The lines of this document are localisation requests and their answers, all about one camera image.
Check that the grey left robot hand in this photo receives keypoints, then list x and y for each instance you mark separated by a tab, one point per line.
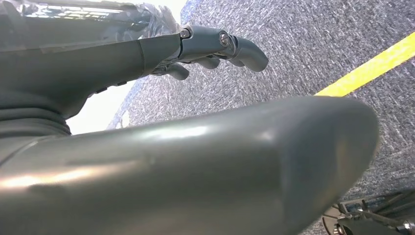
194	178

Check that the black robot leg linkage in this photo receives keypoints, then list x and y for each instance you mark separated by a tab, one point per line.
366	225

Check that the ribbed grey left arm sleeve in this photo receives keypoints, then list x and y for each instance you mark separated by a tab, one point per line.
29	116

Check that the yellow floor tape square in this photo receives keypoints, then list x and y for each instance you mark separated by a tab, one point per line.
373	66

